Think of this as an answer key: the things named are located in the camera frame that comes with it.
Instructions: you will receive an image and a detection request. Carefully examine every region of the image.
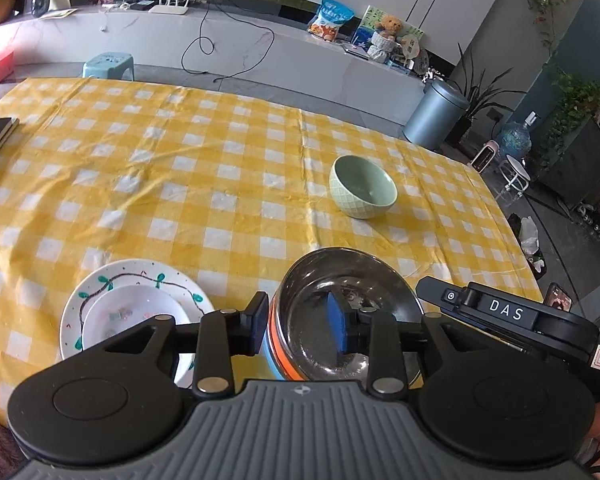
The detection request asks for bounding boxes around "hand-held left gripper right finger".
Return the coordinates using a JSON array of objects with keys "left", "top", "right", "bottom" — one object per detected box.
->
[{"left": 325, "top": 292, "right": 501, "bottom": 399}]

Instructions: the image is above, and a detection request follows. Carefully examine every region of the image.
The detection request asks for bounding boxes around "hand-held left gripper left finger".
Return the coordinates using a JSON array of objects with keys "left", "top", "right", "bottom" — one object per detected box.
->
[{"left": 100, "top": 291, "right": 270, "bottom": 399}]

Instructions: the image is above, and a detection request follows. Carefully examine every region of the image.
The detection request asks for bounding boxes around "blue steel bowl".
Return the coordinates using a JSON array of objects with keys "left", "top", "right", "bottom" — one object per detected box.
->
[{"left": 261, "top": 327, "right": 287, "bottom": 382}]

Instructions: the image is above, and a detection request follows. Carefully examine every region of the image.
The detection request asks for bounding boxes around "orange steel bowl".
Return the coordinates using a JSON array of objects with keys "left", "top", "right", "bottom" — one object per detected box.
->
[{"left": 267, "top": 247, "right": 426, "bottom": 386}]

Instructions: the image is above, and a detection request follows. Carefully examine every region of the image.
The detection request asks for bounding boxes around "white painted plate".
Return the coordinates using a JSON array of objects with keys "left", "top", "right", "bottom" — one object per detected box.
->
[{"left": 60, "top": 258, "right": 216, "bottom": 391}]

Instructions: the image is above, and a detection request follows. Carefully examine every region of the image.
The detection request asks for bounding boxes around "smartphone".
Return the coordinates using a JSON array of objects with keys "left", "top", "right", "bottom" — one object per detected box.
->
[{"left": 544, "top": 282, "right": 574, "bottom": 314}]

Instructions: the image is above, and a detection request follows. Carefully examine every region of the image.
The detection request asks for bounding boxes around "white plastic bag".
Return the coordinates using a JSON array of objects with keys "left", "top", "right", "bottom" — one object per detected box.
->
[{"left": 519, "top": 216, "right": 540, "bottom": 255}]

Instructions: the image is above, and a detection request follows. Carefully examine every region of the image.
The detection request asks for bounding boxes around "white round stool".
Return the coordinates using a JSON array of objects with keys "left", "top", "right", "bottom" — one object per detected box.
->
[{"left": 497, "top": 155, "right": 532, "bottom": 197}]

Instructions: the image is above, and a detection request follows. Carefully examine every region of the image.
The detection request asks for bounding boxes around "green ceramic bowl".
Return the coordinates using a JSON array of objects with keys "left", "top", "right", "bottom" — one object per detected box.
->
[{"left": 329, "top": 155, "right": 398, "bottom": 220}]

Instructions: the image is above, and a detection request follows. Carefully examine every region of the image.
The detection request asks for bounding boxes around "small pink heater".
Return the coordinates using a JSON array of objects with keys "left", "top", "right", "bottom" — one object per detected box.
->
[{"left": 469, "top": 141, "right": 500, "bottom": 174}]

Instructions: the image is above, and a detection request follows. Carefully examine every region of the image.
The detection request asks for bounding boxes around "blue water bottle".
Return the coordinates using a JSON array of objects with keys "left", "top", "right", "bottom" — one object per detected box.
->
[{"left": 495, "top": 110, "right": 540, "bottom": 161}]

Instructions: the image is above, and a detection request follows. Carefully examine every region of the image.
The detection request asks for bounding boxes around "yellow checked tablecloth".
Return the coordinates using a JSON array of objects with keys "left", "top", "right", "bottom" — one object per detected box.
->
[{"left": 0, "top": 77, "right": 543, "bottom": 423}]

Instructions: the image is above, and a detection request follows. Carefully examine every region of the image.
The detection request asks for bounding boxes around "grey trash can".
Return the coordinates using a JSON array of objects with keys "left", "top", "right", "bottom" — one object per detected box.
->
[{"left": 402, "top": 79, "right": 471, "bottom": 151}]

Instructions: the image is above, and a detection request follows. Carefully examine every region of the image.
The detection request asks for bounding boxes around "leafy green plant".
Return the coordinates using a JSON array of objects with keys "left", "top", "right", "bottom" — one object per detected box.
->
[{"left": 539, "top": 71, "right": 600, "bottom": 166}]

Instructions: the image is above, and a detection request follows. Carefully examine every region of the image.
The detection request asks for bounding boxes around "long-leaved potted plant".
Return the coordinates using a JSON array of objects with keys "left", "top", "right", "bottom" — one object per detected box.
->
[{"left": 447, "top": 42, "right": 528, "bottom": 147}]

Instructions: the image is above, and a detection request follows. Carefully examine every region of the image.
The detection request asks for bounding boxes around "white marble TV cabinet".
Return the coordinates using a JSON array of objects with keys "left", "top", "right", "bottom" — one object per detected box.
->
[{"left": 0, "top": 0, "right": 456, "bottom": 136}]

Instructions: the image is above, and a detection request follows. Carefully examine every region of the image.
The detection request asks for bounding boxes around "light blue plastic stool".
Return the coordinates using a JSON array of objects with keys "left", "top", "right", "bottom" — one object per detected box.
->
[{"left": 82, "top": 51, "right": 137, "bottom": 81}]

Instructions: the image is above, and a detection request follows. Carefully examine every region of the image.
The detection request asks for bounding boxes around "hanging vine plant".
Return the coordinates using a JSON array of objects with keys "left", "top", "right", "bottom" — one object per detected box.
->
[{"left": 520, "top": 0, "right": 556, "bottom": 56}]

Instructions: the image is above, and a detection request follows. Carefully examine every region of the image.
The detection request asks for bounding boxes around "brown teddy bear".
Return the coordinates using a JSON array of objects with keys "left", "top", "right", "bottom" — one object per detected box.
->
[{"left": 374, "top": 14, "right": 405, "bottom": 43}]

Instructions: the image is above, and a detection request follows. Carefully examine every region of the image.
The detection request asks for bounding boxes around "blue snack bag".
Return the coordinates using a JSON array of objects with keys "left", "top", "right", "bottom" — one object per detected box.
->
[{"left": 307, "top": 0, "right": 356, "bottom": 42}]

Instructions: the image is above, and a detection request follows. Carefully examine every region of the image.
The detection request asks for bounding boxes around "black cable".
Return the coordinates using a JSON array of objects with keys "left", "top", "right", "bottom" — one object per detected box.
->
[{"left": 181, "top": 0, "right": 276, "bottom": 83}]

